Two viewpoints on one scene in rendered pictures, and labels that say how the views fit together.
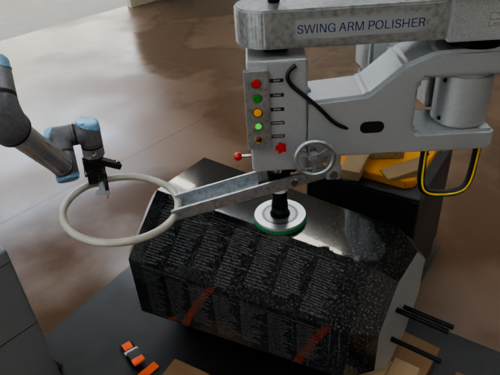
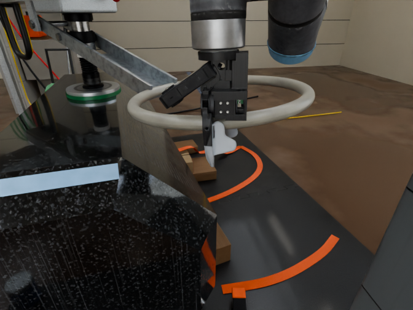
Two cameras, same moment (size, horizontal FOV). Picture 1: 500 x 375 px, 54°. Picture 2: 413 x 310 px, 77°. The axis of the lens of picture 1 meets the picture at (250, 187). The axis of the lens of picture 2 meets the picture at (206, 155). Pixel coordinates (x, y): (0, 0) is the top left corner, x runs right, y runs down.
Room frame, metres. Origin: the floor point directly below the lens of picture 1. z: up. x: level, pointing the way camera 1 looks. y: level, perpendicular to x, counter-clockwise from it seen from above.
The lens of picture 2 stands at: (2.23, 0.91, 1.15)
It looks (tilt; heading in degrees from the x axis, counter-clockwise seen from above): 29 degrees down; 216
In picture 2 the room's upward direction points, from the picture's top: straight up
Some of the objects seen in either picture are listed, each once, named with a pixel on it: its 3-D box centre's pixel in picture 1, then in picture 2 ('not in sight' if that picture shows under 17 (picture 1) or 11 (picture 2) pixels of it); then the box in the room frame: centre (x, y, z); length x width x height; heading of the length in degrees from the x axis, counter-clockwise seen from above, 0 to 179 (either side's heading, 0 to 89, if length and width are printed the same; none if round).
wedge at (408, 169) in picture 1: (403, 168); not in sight; (2.01, -0.76, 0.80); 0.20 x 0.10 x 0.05; 98
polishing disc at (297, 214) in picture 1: (280, 214); (93, 88); (1.63, -0.12, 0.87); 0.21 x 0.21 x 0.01
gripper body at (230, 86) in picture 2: (94, 167); (223, 86); (1.83, 0.66, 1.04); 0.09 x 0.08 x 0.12; 117
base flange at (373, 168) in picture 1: (382, 152); not in sight; (2.25, -0.72, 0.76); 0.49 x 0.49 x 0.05; 54
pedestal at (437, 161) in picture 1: (376, 211); not in sight; (2.25, -0.72, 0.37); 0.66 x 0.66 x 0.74; 54
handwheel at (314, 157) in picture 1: (313, 152); not in sight; (1.50, -0.23, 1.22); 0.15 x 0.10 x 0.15; 88
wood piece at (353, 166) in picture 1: (354, 165); not in sight; (2.08, -0.53, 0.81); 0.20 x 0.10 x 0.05; 152
